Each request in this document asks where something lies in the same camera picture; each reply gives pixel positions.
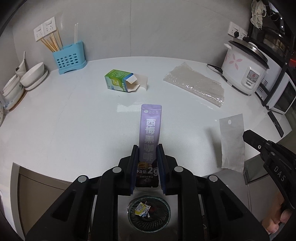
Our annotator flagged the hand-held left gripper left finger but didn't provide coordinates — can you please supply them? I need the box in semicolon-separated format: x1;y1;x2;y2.
26;144;139;241

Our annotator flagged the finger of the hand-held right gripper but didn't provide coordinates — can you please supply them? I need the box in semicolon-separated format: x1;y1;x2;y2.
243;130;275;160

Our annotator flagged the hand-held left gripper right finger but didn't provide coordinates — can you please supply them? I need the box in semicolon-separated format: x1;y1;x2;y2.
157;144;270;241

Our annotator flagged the clear plastic bag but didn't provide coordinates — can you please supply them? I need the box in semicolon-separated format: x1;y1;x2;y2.
218;113;245;173

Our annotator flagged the purple coffee sachet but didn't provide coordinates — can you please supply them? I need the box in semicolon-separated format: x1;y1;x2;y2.
135;104;163;188

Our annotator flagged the black mesh wastebasket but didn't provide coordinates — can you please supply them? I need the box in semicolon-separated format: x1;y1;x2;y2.
127;195;171;232

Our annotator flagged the person's right hand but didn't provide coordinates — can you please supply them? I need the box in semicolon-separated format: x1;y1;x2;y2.
262;192;292;234

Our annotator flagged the black remote control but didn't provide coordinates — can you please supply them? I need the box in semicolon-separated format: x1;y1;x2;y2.
268;111;284;138

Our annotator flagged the small crumpled wrapper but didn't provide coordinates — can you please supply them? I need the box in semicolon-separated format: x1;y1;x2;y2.
135;202;151;217

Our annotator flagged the white microwave oven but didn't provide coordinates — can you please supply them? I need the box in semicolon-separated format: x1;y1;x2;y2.
255;59;296;115

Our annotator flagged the white floral rice cooker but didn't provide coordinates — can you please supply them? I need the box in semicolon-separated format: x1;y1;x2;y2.
221;38;270;96

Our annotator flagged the clear bubble wrap sheet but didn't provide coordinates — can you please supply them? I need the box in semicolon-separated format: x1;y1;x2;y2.
163;62;225;108

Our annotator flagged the open green white carton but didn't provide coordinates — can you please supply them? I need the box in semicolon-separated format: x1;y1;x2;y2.
105;69;140;93

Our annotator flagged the brown base cabinet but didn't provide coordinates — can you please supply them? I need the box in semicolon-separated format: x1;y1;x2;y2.
14;162;77;232

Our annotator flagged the blue plastic utensil holder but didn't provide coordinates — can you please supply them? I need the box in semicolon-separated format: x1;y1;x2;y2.
53;41;88;75

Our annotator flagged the white plate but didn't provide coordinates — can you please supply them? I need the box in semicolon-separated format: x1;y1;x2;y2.
24;70;48;91

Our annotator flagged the white lace cloth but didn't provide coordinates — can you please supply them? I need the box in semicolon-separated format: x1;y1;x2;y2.
251;0;267;28

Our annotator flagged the round wooden board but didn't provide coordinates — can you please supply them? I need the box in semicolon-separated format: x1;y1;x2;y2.
5;89;28;110

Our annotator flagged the large white bowl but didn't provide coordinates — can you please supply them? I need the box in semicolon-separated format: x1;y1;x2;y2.
20;62;45;87

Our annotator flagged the stack of small white bowls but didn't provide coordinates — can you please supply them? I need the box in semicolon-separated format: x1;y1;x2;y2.
2;74;23;103

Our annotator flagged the bundle of wooden chopsticks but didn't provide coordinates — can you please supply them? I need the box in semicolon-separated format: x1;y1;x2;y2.
40;31;63;52

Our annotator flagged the white ceramic spoon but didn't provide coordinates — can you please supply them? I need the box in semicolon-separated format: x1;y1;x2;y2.
16;51;26;76

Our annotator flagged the black power cable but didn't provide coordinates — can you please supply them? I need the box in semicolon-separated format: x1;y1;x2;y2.
207;64;223;73

